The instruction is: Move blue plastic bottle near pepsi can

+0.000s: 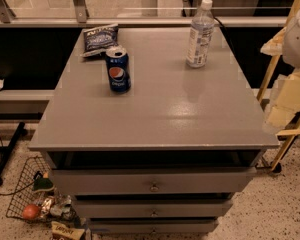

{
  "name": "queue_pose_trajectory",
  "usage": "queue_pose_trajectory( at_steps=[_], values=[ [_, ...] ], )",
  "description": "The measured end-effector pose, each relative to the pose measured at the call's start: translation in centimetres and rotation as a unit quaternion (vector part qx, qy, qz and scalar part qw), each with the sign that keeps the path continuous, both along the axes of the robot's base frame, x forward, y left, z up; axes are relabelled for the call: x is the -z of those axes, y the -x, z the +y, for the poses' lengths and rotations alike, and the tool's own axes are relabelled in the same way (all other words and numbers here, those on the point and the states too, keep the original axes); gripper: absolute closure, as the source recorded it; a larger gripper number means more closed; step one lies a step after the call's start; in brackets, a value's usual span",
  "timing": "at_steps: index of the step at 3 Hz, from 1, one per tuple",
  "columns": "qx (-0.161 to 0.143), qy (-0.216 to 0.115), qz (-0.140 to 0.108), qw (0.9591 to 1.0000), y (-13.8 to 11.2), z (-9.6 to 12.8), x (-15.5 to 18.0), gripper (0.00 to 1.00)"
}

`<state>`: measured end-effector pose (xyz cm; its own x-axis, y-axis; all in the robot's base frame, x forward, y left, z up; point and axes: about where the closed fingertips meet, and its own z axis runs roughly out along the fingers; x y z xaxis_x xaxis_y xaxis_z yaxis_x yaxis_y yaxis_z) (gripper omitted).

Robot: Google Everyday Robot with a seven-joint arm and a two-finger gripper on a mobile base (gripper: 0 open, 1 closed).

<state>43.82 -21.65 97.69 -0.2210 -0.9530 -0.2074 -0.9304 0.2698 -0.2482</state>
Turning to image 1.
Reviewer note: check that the bottom grey drawer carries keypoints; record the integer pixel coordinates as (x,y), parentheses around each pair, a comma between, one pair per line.
(152,226)

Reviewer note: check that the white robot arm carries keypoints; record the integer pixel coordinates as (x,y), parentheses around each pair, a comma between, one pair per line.
(291,44)

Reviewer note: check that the black wire basket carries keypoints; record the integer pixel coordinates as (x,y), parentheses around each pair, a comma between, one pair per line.
(34,168)

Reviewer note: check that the grey drawer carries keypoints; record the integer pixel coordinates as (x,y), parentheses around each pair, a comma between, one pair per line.
(152,181)
(152,226)
(107,209)

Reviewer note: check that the crumpled silver wrapper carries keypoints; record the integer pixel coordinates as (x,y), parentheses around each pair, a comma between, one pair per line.
(59,206)

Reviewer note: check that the blue pepsi can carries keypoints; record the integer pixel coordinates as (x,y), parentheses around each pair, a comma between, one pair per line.
(117,69)

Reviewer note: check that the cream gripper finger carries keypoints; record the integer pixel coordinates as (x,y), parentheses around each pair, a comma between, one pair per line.
(284,101)
(274,46)

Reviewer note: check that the clear blue-labelled plastic bottle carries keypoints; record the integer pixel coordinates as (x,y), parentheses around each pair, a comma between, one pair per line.
(201,30)

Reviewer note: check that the grey drawer cabinet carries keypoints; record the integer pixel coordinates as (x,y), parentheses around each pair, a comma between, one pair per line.
(172,117)

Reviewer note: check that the black metal stand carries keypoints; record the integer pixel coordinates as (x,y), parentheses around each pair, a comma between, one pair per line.
(20,131)

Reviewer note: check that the green sponge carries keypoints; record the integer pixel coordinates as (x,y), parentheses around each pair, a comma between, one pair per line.
(42,185)

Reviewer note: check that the orange fruit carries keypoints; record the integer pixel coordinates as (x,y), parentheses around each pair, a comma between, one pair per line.
(31,212)

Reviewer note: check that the yellow snack bag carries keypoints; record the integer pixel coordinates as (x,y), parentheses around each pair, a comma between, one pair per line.
(62,232)

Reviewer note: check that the middle grey drawer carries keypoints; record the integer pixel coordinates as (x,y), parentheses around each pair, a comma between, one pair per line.
(107,209)

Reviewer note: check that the dark blue chip bag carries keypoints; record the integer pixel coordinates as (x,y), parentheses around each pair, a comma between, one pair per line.
(99,39)

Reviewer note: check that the top grey drawer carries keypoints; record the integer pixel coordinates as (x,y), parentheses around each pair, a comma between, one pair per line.
(152,181)

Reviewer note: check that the grey metal railing post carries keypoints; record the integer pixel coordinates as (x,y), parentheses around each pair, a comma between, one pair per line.
(81,11)

